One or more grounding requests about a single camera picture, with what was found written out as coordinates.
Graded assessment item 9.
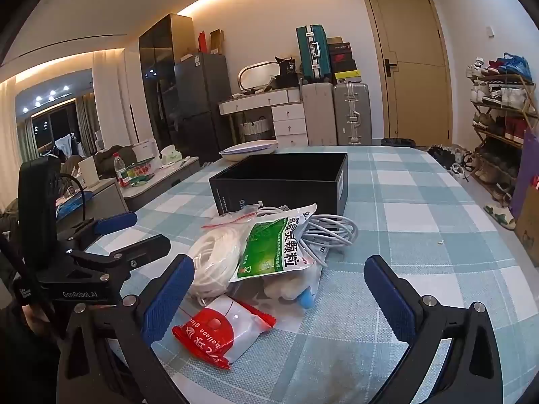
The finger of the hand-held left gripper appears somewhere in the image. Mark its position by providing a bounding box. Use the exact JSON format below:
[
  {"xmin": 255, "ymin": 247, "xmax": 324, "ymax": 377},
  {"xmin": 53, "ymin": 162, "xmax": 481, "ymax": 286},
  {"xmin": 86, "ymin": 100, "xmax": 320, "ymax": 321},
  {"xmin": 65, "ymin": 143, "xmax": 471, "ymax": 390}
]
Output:
[
  {"xmin": 59, "ymin": 212, "xmax": 138, "ymax": 253},
  {"xmin": 65, "ymin": 236, "xmax": 172, "ymax": 280}
]

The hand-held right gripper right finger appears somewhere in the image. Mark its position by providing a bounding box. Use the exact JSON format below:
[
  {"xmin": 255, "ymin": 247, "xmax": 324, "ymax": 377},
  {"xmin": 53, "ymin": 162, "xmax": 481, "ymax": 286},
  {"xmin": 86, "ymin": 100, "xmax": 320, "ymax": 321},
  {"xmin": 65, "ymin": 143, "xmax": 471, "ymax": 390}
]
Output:
[{"xmin": 364, "ymin": 255, "xmax": 504, "ymax": 404}]

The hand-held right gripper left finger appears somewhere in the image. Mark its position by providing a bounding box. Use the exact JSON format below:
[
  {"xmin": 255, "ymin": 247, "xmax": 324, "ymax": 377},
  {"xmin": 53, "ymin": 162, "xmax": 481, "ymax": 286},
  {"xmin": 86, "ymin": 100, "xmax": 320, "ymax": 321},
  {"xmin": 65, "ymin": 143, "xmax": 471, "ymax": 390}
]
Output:
[{"xmin": 56, "ymin": 254, "xmax": 195, "ymax": 404}]

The red and white packet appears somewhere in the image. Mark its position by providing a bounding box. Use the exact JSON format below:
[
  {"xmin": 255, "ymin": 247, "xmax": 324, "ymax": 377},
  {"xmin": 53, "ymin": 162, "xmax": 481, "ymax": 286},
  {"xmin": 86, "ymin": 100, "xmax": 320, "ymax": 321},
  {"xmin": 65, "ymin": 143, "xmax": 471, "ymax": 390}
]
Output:
[{"xmin": 172, "ymin": 295, "xmax": 276, "ymax": 371}]

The white tube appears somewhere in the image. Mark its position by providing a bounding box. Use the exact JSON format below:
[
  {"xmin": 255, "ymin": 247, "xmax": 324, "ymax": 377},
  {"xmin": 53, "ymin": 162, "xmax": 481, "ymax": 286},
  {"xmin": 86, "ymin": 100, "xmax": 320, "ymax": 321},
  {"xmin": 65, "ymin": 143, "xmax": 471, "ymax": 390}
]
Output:
[{"xmin": 185, "ymin": 214, "xmax": 254, "ymax": 304}]

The white charging cable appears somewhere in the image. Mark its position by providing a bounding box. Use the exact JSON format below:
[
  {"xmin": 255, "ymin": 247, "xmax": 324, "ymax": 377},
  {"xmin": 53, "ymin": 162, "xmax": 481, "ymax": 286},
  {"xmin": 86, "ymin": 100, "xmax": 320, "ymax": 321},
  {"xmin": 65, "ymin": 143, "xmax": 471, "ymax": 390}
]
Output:
[{"xmin": 257, "ymin": 206, "xmax": 358, "ymax": 268}]

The black cardboard box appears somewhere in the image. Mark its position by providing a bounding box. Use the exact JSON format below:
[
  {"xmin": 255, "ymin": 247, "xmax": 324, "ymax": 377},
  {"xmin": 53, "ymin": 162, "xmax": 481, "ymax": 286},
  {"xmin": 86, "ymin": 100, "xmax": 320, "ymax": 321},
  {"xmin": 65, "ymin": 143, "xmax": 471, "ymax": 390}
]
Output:
[{"xmin": 209, "ymin": 153, "xmax": 349, "ymax": 224}]

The green medicine packet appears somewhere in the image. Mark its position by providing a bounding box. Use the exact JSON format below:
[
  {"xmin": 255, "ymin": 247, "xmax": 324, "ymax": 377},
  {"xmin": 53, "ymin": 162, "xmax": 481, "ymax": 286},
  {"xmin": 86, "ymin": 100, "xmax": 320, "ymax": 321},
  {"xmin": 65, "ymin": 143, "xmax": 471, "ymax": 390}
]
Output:
[{"xmin": 229, "ymin": 203, "xmax": 318, "ymax": 282}]

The water bottle with red label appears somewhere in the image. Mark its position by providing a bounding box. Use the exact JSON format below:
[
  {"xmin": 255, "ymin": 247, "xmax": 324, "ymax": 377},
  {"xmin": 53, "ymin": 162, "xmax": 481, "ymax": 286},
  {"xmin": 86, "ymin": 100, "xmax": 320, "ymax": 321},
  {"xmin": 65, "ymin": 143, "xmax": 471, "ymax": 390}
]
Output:
[{"xmin": 113, "ymin": 153, "xmax": 131, "ymax": 188}]

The green snack bag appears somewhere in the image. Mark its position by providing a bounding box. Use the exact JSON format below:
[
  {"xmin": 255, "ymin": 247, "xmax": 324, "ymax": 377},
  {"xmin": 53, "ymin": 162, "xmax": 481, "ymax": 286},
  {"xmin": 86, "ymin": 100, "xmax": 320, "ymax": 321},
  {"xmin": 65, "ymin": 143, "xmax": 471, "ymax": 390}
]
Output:
[{"xmin": 126, "ymin": 158, "xmax": 156, "ymax": 186}]

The white carton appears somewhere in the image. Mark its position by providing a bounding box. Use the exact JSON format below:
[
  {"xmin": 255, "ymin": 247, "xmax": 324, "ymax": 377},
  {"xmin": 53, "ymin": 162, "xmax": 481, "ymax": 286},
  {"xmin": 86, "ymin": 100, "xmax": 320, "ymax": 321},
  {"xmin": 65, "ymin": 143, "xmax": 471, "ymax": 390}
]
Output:
[{"xmin": 77, "ymin": 156, "xmax": 99, "ymax": 188}]

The grey sideboard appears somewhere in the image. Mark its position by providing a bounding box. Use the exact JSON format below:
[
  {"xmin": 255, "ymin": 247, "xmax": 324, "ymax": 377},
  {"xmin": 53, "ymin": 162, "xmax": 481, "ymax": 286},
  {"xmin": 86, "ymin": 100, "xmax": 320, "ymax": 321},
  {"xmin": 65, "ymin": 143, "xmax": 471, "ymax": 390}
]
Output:
[{"xmin": 122, "ymin": 157, "xmax": 200, "ymax": 211}]

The white appliance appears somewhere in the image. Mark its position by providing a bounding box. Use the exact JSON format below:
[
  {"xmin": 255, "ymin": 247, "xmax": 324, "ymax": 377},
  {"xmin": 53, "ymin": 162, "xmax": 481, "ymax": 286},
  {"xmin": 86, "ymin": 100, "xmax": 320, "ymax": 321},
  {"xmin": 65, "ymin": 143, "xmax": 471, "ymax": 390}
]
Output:
[{"xmin": 134, "ymin": 139, "xmax": 158, "ymax": 163}]

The translucent plastic bag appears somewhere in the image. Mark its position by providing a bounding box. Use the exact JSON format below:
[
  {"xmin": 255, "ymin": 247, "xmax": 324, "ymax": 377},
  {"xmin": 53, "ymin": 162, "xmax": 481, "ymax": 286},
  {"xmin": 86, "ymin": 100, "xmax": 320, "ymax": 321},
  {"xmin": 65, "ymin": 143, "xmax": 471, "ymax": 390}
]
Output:
[{"xmin": 227, "ymin": 257, "xmax": 325, "ymax": 333}]

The green and white tissue box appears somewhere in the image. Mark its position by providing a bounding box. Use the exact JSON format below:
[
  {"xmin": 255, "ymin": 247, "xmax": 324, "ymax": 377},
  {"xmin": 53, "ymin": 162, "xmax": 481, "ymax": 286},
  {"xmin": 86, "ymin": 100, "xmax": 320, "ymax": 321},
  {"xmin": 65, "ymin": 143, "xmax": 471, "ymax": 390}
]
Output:
[{"xmin": 161, "ymin": 145, "xmax": 183, "ymax": 165}]

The teal checkered tablecloth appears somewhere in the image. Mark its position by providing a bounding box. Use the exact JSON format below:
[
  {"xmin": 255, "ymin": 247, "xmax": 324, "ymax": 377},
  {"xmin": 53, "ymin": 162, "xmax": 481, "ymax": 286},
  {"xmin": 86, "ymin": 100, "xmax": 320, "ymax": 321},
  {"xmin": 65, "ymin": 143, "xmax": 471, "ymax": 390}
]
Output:
[{"xmin": 88, "ymin": 145, "xmax": 539, "ymax": 404}]

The green camouflage slipper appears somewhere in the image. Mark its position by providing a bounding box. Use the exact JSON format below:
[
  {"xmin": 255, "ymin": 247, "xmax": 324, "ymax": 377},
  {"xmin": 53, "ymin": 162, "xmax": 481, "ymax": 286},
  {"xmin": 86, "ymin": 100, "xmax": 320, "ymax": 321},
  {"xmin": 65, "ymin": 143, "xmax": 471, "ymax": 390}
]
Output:
[{"xmin": 483, "ymin": 203, "xmax": 516, "ymax": 230}]

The dark grey refrigerator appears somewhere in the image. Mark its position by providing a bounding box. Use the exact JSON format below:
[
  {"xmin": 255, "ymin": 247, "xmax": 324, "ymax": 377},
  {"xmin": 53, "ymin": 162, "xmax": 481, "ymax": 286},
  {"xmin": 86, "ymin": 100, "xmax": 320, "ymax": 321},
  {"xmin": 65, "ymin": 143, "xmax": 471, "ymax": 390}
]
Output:
[{"xmin": 173, "ymin": 53, "xmax": 234, "ymax": 152}]

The white shallow bowl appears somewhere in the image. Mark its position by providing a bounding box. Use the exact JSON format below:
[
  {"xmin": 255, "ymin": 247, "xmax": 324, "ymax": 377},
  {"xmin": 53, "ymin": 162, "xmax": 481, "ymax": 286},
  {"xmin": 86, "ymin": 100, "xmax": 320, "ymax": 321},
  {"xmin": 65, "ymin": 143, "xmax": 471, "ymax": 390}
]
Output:
[{"xmin": 219, "ymin": 140, "xmax": 279, "ymax": 163}]

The pile of shoes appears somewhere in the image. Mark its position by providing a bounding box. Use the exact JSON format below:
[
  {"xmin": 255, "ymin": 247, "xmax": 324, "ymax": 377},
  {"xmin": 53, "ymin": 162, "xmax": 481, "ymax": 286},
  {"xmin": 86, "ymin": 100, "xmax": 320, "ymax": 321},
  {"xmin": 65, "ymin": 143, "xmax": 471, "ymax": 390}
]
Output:
[{"xmin": 427, "ymin": 145, "xmax": 476, "ymax": 181}]

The dark glass cabinet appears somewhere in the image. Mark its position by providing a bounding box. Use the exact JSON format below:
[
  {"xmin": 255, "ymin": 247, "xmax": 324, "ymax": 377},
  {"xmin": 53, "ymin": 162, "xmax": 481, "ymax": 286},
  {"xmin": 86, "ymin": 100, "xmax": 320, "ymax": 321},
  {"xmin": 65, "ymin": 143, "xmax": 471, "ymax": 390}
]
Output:
[{"xmin": 139, "ymin": 13, "xmax": 194, "ymax": 152}]

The brown cardboard box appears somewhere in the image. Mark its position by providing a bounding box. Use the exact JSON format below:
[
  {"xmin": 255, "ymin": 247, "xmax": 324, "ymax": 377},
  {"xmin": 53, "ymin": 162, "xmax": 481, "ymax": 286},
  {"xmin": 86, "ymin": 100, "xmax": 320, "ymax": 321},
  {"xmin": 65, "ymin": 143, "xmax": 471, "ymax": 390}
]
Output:
[{"xmin": 514, "ymin": 185, "xmax": 539, "ymax": 268}]

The white storage basket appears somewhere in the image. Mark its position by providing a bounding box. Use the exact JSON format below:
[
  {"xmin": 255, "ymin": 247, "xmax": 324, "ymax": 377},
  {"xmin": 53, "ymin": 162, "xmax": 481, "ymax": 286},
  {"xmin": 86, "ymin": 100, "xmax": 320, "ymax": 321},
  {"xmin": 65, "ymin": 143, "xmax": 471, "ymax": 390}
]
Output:
[{"xmin": 240, "ymin": 120, "xmax": 270, "ymax": 135}]

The silver suitcase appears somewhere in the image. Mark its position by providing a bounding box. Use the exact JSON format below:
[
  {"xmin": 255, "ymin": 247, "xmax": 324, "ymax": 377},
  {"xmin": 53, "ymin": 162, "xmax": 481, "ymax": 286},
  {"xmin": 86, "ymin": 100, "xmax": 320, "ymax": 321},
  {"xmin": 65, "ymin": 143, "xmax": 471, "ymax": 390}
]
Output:
[{"xmin": 334, "ymin": 83, "xmax": 372, "ymax": 146}]

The purple bag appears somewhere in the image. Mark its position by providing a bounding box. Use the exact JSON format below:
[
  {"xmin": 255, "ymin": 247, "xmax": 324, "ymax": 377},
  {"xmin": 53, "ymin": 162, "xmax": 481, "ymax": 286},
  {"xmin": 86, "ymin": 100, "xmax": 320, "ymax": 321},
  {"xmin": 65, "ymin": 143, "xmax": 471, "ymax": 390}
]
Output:
[{"xmin": 509, "ymin": 128, "xmax": 539, "ymax": 220}]

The white vanity desk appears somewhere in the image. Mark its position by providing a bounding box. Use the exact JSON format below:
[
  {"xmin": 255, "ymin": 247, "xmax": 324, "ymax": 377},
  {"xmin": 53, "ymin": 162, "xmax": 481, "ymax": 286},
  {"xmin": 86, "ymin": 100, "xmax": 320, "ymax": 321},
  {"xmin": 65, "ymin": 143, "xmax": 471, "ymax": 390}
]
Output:
[{"xmin": 218, "ymin": 88, "xmax": 309, "ymax": 148}]

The wooden shoe rack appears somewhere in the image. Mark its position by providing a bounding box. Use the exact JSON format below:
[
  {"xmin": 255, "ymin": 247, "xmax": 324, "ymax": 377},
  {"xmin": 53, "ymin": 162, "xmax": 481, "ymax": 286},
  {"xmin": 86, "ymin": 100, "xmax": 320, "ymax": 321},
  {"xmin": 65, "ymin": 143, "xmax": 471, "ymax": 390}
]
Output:
[{"xmin": 467, "ymin": 73, "xmax": 539, "ymax": 186}]

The beige suitcase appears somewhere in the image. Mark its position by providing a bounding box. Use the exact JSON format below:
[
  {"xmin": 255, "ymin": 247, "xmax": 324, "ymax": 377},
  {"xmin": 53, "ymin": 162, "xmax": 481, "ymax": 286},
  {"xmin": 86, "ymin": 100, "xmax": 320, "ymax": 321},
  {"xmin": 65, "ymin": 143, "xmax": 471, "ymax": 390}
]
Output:
[{"xmin": 301, "ymin": 82, "xmax": 338, "ymax": 146}]

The oval mirror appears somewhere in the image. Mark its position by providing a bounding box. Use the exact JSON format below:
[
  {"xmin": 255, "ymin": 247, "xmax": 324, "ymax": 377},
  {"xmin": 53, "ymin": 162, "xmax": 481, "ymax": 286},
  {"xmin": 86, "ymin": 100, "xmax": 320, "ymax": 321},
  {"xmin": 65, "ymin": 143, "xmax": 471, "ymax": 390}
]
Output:
[{"xmin": 238, "ymin": 62, "xmax": 281, "ymax": 91}]

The beige door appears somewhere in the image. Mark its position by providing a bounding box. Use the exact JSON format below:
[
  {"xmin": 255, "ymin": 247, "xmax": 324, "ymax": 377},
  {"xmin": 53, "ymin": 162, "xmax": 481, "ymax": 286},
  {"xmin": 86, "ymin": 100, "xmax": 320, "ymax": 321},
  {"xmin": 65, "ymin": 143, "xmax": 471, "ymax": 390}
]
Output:
[{"xmin": 360, "ymin": 0, "xmax": 453, "ymax": 148}]

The shoe rack with shoes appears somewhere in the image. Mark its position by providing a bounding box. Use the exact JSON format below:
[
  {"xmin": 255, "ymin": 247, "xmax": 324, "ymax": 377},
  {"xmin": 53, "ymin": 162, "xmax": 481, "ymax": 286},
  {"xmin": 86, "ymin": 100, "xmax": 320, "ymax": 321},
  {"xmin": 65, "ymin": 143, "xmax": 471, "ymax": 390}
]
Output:
[{"xmin": 467, "ymin": 53, "xmax": 539, "ymax": 186}]

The yellow and black shoe box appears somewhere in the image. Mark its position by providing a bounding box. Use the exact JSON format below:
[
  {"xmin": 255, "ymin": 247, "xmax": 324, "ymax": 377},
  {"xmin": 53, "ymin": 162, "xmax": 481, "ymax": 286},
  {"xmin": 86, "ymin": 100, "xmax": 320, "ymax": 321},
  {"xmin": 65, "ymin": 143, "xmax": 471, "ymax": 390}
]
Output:
[{"xmin": 335, "ymin": 69, "xmax": 363, "ymax": 85}]

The black bag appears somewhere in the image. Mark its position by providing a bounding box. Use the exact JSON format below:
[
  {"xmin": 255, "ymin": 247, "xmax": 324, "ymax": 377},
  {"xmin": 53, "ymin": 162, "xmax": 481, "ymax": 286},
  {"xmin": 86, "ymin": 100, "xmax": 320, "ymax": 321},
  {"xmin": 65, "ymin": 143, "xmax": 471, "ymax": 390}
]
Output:
[{"xmin": 275, "ymin": 56, "xmax": 297, "ymax": 78}]

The teal suitcase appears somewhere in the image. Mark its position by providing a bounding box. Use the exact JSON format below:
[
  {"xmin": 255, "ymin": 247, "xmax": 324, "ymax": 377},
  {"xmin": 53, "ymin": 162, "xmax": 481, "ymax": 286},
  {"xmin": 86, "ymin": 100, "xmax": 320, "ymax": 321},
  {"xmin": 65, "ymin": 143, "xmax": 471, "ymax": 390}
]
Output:
[{"xmin": 296, "ymin": 25, "xmax": 332, "ymax": 82}]

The blue bag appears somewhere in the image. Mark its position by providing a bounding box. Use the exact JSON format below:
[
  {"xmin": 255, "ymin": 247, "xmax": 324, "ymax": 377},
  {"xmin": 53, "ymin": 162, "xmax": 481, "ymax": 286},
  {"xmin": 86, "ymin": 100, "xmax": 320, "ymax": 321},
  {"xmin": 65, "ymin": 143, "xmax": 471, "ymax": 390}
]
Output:
[{"xmin": 501, "ymin": 53, "xmax": 532, "ymax": 77}]

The black cable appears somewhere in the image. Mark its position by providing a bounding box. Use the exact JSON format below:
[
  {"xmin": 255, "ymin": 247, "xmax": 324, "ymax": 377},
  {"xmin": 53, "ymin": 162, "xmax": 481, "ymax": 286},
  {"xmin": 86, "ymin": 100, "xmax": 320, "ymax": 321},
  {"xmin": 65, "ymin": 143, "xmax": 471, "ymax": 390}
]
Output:
[{"xmin": 63, "ymin": 175, "xmax": 87, "ymax": 224}]

